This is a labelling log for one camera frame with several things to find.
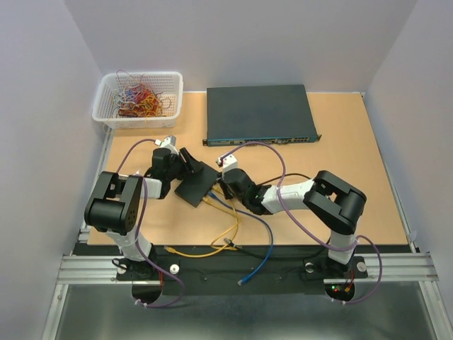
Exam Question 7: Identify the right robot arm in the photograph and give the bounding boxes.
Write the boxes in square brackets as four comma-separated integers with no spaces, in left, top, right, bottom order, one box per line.
[219,169,367,276]

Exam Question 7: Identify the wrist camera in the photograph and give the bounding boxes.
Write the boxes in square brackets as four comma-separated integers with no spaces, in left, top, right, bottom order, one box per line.
[216,154,238,174]
[154,135,179,154]

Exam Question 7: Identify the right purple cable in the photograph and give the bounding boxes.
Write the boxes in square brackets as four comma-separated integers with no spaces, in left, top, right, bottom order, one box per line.
[219,142,382,306]

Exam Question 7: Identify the tangled colourful wires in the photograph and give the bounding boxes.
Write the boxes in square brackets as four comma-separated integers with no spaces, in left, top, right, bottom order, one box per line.
[110,69,172,120]

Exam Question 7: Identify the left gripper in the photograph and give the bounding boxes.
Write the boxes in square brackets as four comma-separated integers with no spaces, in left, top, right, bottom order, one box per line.
[166,147,203,181]

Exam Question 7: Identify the large rack network switch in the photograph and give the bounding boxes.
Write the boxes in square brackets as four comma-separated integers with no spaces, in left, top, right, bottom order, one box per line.
[203,84,321,147]

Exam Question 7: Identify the blue ethernet cable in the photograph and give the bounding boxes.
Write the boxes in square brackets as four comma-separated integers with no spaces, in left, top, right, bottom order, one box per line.
[208,191,275,287]

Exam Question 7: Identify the white plastic basket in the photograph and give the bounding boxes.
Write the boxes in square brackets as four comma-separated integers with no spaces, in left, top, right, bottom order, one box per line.
[92,70,183,129]

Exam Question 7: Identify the aluminium rail frame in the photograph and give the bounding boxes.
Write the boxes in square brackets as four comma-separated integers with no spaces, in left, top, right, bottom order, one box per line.
[44,92,451,339]

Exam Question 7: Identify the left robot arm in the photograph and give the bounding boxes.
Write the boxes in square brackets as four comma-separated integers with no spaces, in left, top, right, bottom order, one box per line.
[84,147,202,279]

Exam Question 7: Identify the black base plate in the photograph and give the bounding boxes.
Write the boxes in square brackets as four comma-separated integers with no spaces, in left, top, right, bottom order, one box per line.
[112,245,368,301]

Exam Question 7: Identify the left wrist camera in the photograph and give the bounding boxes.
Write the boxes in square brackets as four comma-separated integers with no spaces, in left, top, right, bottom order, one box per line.
[154,135,179,154]

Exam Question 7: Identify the black cable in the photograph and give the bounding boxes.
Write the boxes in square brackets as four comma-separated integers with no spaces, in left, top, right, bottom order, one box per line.
[222,173,326,259]

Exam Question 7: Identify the small black network switch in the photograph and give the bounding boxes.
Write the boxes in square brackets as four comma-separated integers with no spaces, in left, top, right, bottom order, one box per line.
[175,161,219,208]

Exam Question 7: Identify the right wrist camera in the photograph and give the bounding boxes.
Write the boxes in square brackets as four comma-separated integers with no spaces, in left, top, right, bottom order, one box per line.
[216,154,238,174]

